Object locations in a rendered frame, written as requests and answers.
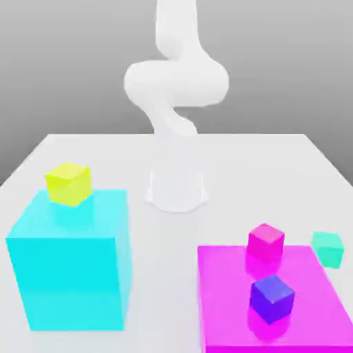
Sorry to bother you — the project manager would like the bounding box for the small purple cube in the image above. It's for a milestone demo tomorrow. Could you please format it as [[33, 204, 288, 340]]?
[[250, 274, 296, 325]]

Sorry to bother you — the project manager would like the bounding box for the small yellow cube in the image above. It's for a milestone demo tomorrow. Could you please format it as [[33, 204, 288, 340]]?
[[45, 162, 93, 208]]

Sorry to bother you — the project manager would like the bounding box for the small pink cube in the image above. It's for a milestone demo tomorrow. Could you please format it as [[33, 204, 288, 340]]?
[[247, 223, 285, 263]]

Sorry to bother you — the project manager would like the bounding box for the large magenta box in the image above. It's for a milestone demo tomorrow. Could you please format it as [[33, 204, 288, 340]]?
[[197, 245, 353, 353]]

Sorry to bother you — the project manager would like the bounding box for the large cyan box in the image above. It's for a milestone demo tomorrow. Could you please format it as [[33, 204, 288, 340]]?
[[5, 188, 133, 332]]

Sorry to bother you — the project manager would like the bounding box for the small mint green cube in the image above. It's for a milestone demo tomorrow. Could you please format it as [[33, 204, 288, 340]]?
[[310, 231, 345, 270]]

